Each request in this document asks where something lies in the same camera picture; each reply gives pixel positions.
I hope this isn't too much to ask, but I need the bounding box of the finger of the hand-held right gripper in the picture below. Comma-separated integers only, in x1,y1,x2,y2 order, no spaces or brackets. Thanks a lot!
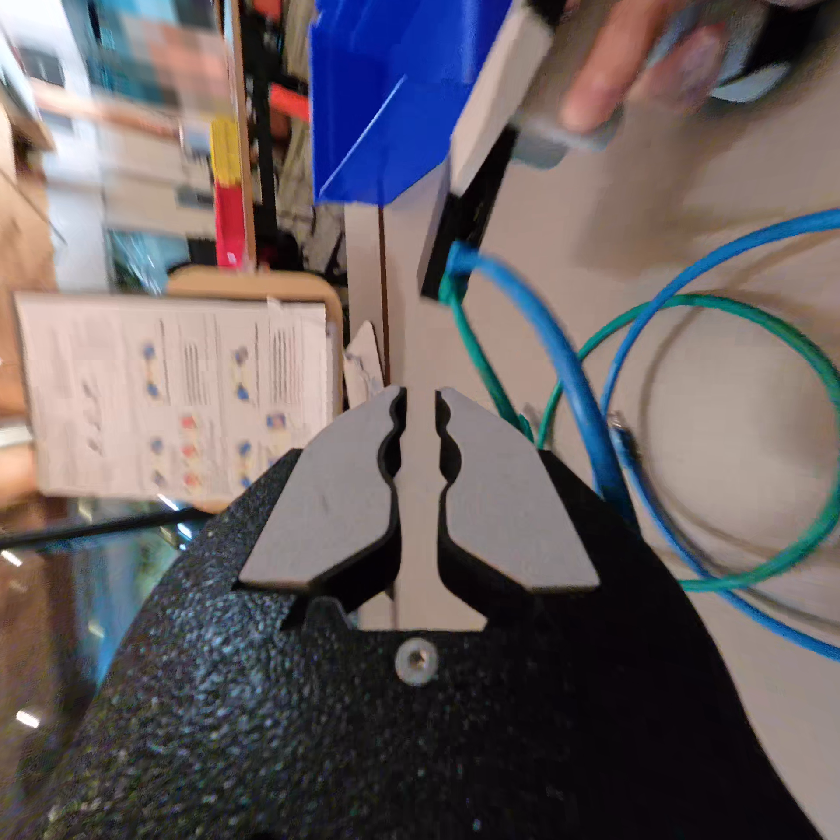
449,0,621,198

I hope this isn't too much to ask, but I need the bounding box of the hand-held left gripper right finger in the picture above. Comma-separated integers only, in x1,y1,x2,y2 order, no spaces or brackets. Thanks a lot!
434,386,601,618

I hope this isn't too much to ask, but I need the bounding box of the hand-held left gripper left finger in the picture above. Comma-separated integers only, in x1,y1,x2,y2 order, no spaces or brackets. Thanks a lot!
238,385,409,614

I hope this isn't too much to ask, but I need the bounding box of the black network switch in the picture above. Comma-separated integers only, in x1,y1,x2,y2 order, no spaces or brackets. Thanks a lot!
419,128,519,304

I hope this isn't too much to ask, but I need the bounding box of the blue ethernet cable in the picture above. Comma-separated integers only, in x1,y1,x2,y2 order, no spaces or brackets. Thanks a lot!
446,209,840,660

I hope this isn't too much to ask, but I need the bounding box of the person's right hand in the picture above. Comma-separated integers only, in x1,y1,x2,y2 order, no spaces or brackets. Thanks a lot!
561,0,729,135

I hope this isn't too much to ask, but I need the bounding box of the blue plastic bin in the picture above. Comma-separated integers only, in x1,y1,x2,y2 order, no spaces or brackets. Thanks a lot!
308,0,516,206

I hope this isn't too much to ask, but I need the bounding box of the white folding stand base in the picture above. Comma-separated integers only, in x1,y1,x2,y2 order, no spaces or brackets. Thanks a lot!
343,320,389,409

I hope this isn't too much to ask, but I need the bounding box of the printed instruction sheet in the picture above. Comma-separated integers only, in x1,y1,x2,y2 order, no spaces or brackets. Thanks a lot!
14,292,332,503

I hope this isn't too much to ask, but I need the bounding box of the small yellow plastic bin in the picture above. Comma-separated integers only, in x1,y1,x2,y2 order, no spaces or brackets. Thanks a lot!
210,118,244,186

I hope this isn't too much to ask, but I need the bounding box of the red plastic bin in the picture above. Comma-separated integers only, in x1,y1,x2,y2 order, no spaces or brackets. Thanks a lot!
214,184,249,270

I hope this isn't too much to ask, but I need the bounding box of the green ethernet cable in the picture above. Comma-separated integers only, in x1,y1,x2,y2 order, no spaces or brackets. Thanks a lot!
438,272,840,592

